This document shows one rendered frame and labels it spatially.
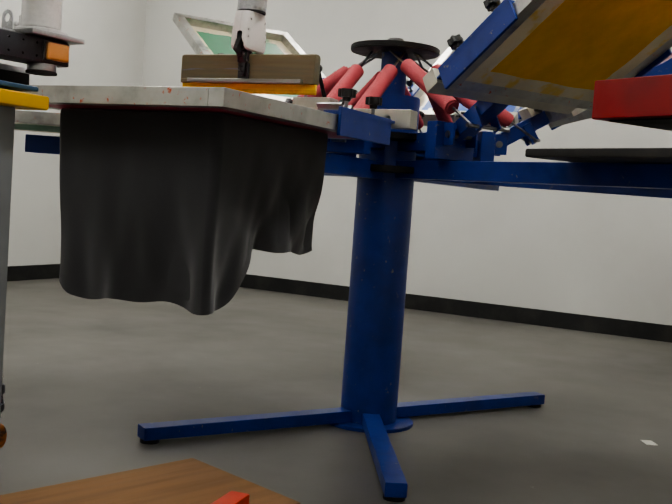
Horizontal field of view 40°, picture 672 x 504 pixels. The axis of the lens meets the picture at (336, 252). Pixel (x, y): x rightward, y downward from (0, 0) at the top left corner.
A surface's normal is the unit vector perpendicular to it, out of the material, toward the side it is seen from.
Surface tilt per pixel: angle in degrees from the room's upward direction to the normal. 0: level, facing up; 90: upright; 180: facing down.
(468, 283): 90
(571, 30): 148
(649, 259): 90
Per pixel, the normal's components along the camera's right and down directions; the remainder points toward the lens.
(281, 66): -0.45, 0.02
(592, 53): 0.22, 0.89
